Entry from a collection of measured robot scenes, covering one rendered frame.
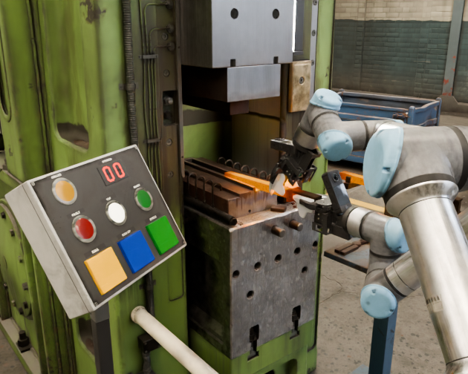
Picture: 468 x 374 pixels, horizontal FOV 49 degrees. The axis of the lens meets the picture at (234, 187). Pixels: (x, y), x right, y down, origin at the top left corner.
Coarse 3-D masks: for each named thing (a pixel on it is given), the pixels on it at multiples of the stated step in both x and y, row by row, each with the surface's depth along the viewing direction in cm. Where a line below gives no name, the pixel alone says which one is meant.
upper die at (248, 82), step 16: (192, 80) 154; (208, 80) 148; (224, 80) 142; (240, 80) 144; (256, 80) 147; (272, 80) 151; (208, 96) 149; (224, 96) 143; (240, 96) 145; (256, 96) 149; (272, 96) 153
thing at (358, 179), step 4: (340, 172) 175; (344, 172) 175; (348, 172) 175; (344, 176) 174; (352, 176) 171; (356, 176) 171; (360, 176) 171; (352, 180) 171; (356, 180) 170; (360, 180) 169; (360, 184) 169; (456, 200) 145; (460, 200) 146; (456, 204) 146; (460, 204) 146; (456, 208) 146; (460, 208) 147; (460, 212) 147
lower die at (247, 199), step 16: (208, 160) 190; (192, 176) 173; (208, 176) 172; (224, 176) 168; (192, 192) 167; (208, 192) 159; (224, 192) 159; (240, 192) 155; (256, 192) 158; (224, 208) 154; (240, 208) 156; (256, 208) 160
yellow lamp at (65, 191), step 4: (56, 184) 102; (60, 184) 102; (64, 184) 103; (68, 184) 104; (56, 188) 101; (60, 188) 102; (64, 188) 102; (68, 188) 103; (72, 188) 104; (56, 192) 101; (60, 192) 101; (64, 192) 102; (68, 192) 103; (72, 192) 104; (60, 196) 101; (64, 196) 102; (68, 196) 103; (72, 196) 103; (64, 200) 102; (68, 200) 102
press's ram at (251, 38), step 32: (192, 0) 138; (224, 0) 134; (256, 0) 140; (288, 0) 147; (192, 32) 141; (224, 32) 136; (256, 32) 143; (288, 32) 150; (192, 64) 144; (224, 64) 139; (256, 64) 146
